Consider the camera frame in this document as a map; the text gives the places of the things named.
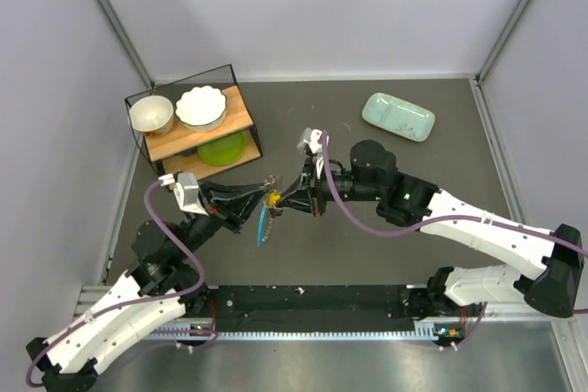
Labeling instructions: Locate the metal key organizer blue handle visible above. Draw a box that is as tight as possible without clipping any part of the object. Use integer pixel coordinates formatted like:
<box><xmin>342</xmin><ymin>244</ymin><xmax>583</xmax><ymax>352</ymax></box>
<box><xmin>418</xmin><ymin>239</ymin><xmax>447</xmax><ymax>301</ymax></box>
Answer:
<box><xmin>256</xmin><ymin>204</ymin><xmax>282</xmax><ymax>247</ymax></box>

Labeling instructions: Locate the yellow key tag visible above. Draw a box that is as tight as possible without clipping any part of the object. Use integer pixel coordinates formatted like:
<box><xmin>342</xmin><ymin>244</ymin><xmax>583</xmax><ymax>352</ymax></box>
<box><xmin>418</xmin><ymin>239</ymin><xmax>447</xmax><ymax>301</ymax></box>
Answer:
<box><xmin>266</xmin><ymin>192</ymin><xmax>281</xmax><ymax>208</ymax></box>

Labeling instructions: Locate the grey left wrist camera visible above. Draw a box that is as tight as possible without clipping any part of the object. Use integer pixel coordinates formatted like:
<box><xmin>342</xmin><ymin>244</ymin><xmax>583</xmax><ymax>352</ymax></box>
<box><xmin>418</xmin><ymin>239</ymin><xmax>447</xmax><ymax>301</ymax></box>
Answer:
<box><xmin>173</xmin><ymin>172</ymin><xmax>206</xmax><ymax>215</ymax></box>

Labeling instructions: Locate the beige ceramic bowl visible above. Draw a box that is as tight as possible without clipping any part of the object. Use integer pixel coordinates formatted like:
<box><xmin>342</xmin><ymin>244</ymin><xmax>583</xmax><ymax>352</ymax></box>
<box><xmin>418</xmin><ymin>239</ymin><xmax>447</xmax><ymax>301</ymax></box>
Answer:
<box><xmin>129</xmin><ymin>95</ymin><xmax>175</xmax><ymax>136</ymax></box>

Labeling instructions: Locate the green plate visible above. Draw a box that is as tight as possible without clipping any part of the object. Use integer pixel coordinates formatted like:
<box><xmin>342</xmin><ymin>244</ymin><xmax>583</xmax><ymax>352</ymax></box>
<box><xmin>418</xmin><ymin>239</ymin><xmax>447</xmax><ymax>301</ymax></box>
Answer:
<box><xmin>197</xmin><ymin>131</ymin><xmax>247</xmax><ymax>166</ymax></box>

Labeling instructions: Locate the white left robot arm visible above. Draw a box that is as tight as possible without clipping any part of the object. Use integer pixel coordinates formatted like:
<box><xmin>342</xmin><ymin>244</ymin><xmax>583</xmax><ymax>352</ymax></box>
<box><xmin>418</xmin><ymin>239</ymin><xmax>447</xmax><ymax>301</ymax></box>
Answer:
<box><xmin>26</xmin><ymin>173</ymin><xmax>270</xmax><ymax>391</ymax></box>

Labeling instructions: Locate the black wire wooden shelf rack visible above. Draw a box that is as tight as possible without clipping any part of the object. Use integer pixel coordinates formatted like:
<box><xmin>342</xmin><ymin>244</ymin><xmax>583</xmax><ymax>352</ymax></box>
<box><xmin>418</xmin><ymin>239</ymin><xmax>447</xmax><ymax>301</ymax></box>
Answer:
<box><xmin>124</xmin><ymin>63</ymin><xmax>263</xmax><ymax>179</ymax></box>

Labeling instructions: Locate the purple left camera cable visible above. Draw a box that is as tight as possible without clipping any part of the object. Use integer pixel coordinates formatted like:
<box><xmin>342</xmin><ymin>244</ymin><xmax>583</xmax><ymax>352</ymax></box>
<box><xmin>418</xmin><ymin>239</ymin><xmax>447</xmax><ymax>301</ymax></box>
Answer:
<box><xmin>25</xmin><ymin>175</ymin><xmax>206</xmax><ymax>388</ymax></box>

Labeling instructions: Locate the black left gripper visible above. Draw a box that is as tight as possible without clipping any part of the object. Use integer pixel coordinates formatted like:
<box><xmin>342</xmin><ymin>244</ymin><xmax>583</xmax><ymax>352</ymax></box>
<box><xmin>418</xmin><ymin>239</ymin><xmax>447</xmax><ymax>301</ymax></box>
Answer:
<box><xmin>175</xmin><ymin>179</ymin><xmax>272</xmax><ymax>259</ymax></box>

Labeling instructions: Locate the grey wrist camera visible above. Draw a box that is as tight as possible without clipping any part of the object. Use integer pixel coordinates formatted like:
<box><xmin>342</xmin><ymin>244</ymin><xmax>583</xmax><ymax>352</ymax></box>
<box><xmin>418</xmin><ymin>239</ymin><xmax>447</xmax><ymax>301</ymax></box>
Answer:
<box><xmin>173</xmin><ymin>172</ymin><xmax>206</xmax><ymax>215</ymax></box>
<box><xmin>297</xmin><ymin>128</ymin><xmax>329</xmax><ymax>156</ymax></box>

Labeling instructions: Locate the white scalloped bowl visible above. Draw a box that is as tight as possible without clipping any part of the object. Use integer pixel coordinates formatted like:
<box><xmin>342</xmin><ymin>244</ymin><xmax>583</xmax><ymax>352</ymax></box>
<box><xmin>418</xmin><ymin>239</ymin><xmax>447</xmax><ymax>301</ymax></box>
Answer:
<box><xmin>175</xmin><ymin>85</ymin><xmax>228</xmax><ymax>132</ymax></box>

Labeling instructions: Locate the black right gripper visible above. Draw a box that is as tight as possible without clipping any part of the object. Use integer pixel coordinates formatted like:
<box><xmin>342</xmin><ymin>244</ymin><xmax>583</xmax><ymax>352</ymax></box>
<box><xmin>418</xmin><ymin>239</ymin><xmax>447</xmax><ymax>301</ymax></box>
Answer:
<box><xmin>277</xmin><ymin>158</ymin><xmax>381</xmax><ymax>218</ymax></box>

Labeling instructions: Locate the light green rectangular tray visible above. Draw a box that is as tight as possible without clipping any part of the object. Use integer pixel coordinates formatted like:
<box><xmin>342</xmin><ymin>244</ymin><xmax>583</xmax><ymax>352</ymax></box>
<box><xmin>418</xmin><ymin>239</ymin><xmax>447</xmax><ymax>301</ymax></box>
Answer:
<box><xmin>361</xmin><ymin>93</ymin><xmax>435</xmax><ymax>142</ymax></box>

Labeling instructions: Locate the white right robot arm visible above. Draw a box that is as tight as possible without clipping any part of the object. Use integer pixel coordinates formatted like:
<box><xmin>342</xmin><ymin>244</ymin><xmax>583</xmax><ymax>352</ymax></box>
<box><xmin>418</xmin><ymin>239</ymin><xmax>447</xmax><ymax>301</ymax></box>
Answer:
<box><xmin>269</xmin><ymin>130</ymin><xmax>587</xmax><ymax>319</ymax></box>

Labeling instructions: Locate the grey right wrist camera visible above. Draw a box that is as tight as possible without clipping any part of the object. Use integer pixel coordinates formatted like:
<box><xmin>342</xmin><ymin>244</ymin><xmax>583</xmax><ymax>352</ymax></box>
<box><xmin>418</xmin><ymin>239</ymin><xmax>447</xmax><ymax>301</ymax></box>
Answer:
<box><xmin>297</xmin><ymin>128</ymin><xmax>329</xmax><ymax>156</ymax></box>

